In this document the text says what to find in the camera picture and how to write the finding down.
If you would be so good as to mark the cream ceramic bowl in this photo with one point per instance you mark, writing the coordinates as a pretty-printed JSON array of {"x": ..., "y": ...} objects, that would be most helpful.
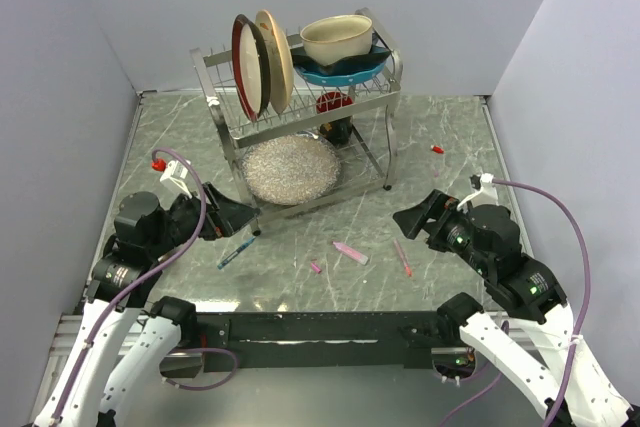
[{"x": 331, "y": 39}]

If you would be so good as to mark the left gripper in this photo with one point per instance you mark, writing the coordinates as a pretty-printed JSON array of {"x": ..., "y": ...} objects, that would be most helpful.
[{"x": 224, "y": 215}]

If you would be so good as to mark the beige plate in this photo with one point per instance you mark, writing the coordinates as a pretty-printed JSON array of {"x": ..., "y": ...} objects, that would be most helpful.
[{"x": 280, "y": 60}]

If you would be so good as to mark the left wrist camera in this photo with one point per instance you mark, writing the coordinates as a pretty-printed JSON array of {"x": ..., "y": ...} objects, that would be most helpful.
[{"x": 172, "y": 175}]

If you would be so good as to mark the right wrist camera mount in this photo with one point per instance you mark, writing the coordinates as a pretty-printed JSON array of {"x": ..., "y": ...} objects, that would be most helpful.
[{"x": 483, "y": 193}]

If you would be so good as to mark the blue dotted dish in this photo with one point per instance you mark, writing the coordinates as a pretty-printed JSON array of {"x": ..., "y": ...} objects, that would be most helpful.
[{"x": 346, "y": 72}]

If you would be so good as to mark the red cup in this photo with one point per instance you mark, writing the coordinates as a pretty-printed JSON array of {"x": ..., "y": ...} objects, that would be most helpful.
[{"x": 331, "y": 101}]

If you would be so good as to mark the red-rimmed white plate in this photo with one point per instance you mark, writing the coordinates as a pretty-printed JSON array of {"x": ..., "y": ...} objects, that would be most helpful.
[{"x": 251, "y": 70}]

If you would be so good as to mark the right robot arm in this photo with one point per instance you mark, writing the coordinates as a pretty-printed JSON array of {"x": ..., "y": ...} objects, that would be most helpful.
[{"x": 565, "y": 383}]

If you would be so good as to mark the thick pink marker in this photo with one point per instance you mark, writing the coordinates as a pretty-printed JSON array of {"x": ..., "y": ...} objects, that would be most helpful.
[{"x": 351, "y": 253}]

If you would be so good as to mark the steel two-tier dish rack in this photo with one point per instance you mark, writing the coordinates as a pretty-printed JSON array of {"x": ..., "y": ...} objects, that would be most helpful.
[{"x": 360, "y": 169}]

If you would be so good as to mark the dark jar under rack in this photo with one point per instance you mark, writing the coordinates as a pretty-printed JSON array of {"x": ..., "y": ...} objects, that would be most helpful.
[{"x": 337, "y": 132}]

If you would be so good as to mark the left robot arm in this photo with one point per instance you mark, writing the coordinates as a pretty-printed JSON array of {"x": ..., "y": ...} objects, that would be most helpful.
[{"x": 119, "y": 341}]

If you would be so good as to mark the black base bar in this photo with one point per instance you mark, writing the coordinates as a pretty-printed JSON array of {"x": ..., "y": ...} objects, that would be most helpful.
[{"x": 414, "y": 340}]

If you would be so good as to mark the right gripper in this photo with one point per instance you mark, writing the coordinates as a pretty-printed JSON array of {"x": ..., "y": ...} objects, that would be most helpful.
[{"x": 411, "y": 218}]

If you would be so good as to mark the slim pink highlighter pen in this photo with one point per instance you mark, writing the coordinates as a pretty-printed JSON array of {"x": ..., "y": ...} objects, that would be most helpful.
[{"x": 402, "y": 256}]

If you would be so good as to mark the blue pen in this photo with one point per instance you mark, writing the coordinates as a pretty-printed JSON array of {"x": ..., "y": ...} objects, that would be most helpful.
[{"x": 234, "y": 254}]

